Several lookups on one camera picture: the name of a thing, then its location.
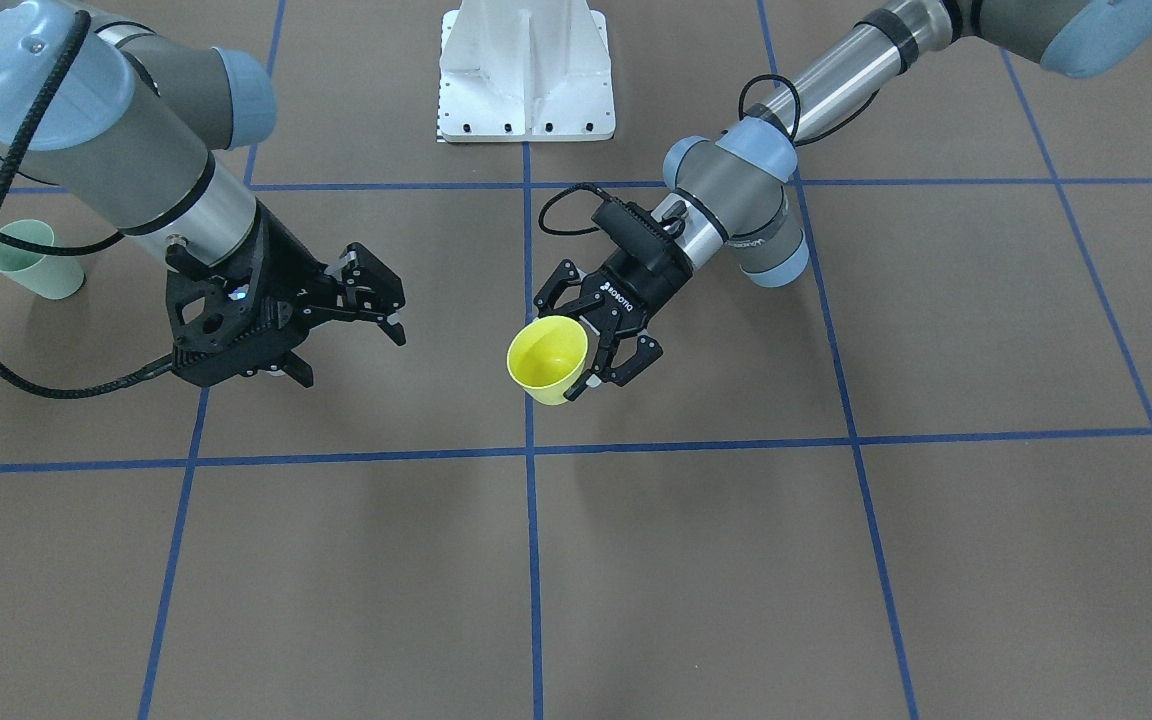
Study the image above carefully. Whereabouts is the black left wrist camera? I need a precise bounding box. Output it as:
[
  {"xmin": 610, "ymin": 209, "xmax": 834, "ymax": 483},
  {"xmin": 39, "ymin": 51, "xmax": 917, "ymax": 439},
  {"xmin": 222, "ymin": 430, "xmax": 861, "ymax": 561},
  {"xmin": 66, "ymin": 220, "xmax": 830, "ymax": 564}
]
[{"xmin": 591, "ymin": 199, "xmax": 694, "ymax": 279}]

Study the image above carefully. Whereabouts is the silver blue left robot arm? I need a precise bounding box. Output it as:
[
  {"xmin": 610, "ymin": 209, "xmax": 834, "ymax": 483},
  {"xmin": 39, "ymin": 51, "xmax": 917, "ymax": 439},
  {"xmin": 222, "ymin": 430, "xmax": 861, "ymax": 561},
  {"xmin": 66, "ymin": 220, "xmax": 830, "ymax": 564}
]
[{"xmin": 506, "ymin": 1, "xmax": 1152, "ymax": 406}]

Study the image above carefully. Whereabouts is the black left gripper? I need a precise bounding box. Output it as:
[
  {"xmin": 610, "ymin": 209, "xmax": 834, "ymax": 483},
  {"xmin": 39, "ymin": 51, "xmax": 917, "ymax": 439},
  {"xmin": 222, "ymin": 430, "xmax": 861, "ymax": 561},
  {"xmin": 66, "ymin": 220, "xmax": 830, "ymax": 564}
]
[{"xmin": 535, "ymin": 250, "xmax": 694, "ymax": 401}]

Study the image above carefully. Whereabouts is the light green cup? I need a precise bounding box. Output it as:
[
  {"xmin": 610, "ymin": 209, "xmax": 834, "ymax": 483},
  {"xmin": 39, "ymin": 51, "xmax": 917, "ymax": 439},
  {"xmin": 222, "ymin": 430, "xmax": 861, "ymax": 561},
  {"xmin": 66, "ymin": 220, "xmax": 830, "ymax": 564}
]
[{"xmin": 0, "ymin": 219, "xmax": 86, "ymax": 301}]

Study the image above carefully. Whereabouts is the yellow cup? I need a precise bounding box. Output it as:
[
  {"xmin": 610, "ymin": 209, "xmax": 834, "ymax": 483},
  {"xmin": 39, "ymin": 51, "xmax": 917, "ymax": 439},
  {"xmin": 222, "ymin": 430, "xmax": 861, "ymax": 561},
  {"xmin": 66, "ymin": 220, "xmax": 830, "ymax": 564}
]
[{"xmin": 506, "ymin": 314, "xmax": 588, "ymax": 406}]

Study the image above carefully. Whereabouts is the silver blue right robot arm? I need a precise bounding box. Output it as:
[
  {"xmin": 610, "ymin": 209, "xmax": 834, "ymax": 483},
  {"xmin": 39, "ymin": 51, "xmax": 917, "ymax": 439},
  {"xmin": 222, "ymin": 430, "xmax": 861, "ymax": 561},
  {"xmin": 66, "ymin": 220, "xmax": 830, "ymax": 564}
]
[{"xmin": 0, "ymin": 1, "xmax": 406, "ymax": 397}]

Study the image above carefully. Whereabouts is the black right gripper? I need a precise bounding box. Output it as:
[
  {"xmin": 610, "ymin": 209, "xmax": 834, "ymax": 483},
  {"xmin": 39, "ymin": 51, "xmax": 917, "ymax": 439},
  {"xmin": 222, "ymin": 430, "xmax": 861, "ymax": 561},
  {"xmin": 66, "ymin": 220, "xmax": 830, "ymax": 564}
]
[{"xmin": 236, "ymin": 205, "xmax": 407, "ymax": 388}]

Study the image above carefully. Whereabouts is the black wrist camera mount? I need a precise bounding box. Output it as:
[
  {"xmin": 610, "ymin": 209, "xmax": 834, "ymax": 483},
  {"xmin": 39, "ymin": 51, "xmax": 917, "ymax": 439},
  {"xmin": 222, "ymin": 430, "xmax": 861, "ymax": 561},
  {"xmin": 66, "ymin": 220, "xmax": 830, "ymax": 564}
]
[{"xmin": 165, "ymin": 234, "xmax": 287, "ymax": 387}]

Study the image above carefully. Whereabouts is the white pedestal column base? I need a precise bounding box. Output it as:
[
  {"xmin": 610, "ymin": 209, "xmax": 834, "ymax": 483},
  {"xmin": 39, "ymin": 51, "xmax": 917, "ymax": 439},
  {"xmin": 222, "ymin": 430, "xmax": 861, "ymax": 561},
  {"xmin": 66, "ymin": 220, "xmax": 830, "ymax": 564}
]
[{"xmin": 435, "ymin": 1, "xmax": 617, "ymax": 143}]

